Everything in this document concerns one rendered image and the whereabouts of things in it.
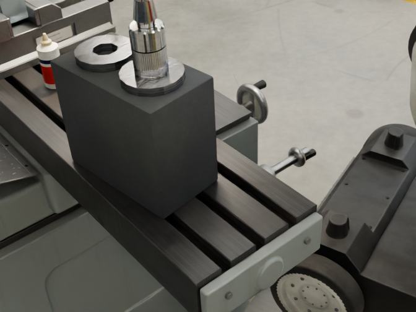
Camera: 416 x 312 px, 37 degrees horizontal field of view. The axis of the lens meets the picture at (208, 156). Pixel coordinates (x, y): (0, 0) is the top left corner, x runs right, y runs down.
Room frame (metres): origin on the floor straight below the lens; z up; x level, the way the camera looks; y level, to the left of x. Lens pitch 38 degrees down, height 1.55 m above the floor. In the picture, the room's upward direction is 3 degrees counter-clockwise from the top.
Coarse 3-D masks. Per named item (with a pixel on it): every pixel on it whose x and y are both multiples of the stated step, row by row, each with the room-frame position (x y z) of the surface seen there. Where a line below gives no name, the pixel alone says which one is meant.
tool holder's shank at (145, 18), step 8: (136, 0) 0.73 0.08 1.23; (144, 0) 0.73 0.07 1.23; (152, 0) 0.73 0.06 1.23; (136, 8) 0.73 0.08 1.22; (144, 8) 0.73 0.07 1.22; (152, 8) 0.73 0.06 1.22; (136, 16) 0.73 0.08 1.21; (144, 16) 0.72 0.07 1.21; (152, 16) 0.73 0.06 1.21; (144, 24) 0.73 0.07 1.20; (152, 24) 0.73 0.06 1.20
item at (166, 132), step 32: (64, 64) 0.79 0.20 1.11; (96, 64) 0.77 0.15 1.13; (128, 64) 0.76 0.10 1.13; (64, 96) 0.79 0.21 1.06; (96, 96) 0.73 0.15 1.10; (128, 96) 0.70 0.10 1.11; (160, 96) 0.69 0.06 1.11; (192, 96) 0.71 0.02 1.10; (96, 128) 0.74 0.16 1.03; (128, 128) 0.69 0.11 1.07; (160, 128) 0.66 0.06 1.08; (192, 128) 0.70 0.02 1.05; (96, 160) 0.76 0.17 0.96; (128, 160) 0.70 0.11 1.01; (160, 160) 0.66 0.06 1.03; (192, 160) 0.70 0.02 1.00; (128, 192) 0.71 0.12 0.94; (160, 192) 0.66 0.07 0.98; (192, 192) 0.70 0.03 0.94
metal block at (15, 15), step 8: (0, 0) 1.16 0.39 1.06; (8, 0) 1.17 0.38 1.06; (16, 0) 1.18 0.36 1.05; (24, 0) 1.19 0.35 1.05; (0, 8) 1.16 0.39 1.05; (8, 8) 1.16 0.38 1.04; (16, 8) 1.17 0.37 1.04; (24, 8) 1.19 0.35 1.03; (8, 16) 1.16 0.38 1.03; (16, 16) 1.17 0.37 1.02; (24, 16) 1.18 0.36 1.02
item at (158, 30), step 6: (132, 24) 0.74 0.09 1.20; (156, 24) 0.74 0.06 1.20; (162, 24) 0.74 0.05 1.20; (132, 30) 0.72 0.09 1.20; (138, 30) 0.72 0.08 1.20; (144, 30) 0.72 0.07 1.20; (150, 30) 0.72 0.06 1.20; (156, 30) 0.72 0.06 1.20; (162, 30) 0.73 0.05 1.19; (132, 36) 0.72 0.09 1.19; (138, 36) 0.72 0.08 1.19; (144, 36) 0.72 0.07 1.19; (150, 36) 0.72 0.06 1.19; (156, 36) 0.72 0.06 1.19
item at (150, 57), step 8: (136, 40) 0.72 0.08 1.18; (144, 40) 0.72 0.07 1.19; (152, 40) 0.72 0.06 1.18; (160, 40) 0.72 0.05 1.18; (136, 48) 0.72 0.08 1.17; (144, 48) 0.72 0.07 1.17; (152, 48) 0.72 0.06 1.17; (160, 48) 0.72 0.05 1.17; (136, 56) 0.72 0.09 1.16; (144, 56) 0.72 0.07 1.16; (152, 56) 0.72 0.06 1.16; (160, 56) 0.72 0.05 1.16; (136, 64) 0.72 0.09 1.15; (144, 64) 0.72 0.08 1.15; (152, 64) 0.72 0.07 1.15; (160, 64) 0.72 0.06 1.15; (136, 72) 0.72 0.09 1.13; (144, 72) 0.72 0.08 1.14; (152, 72) 0.72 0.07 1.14; (160, 72) 0.72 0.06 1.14
